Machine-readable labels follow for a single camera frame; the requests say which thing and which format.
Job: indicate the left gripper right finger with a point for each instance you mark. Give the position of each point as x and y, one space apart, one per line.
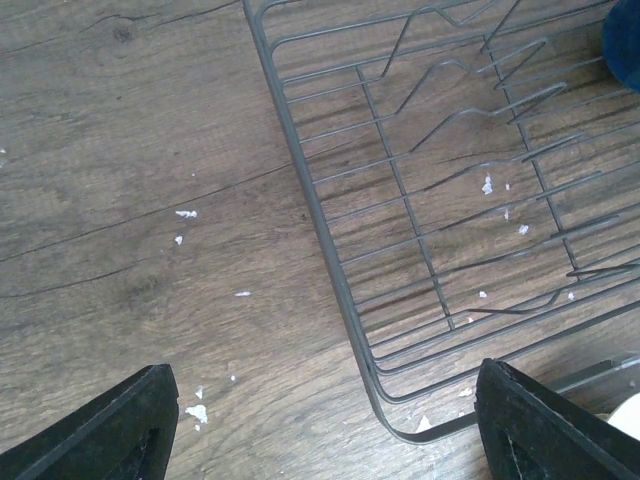
531 432

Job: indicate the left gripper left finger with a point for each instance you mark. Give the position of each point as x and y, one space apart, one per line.
125 433

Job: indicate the white ceramic bowl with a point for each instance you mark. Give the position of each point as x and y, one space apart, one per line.
626 417

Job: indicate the dark wire dish rack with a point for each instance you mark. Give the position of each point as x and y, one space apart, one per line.
471 170

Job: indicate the blue enamel mug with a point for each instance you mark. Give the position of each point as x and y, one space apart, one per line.
620 42

